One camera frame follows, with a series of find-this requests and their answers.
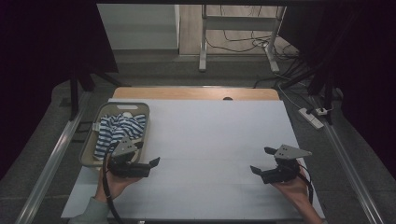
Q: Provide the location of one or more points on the person's right hand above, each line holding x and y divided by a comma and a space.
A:
292, 189

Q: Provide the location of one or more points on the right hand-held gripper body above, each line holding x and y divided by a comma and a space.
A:
281, 172

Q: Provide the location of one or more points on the beige plastic basket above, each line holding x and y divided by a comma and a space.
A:
107, 112

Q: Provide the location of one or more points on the white cabinet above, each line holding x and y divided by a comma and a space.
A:
140, 28

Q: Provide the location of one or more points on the person's left hand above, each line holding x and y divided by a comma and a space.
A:
115, 185

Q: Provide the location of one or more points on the metal floor rail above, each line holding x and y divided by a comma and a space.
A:
53, 161
348, 168

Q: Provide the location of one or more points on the wooden table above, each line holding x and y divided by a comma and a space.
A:
186, 93

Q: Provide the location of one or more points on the white power strip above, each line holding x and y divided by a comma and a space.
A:
311, 119

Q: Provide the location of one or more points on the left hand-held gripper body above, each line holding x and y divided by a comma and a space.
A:
126, 169

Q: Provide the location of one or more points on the blue white striped garment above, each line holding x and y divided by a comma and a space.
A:
115, 130

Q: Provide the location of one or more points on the white metal desk frame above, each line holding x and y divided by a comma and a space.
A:
203, 46

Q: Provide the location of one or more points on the white table mat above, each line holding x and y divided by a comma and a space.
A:
211, 140

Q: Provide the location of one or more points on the dark curtain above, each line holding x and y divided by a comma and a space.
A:
367, 62
37, 62

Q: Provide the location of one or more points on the white plug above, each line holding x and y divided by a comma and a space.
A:
322, 111

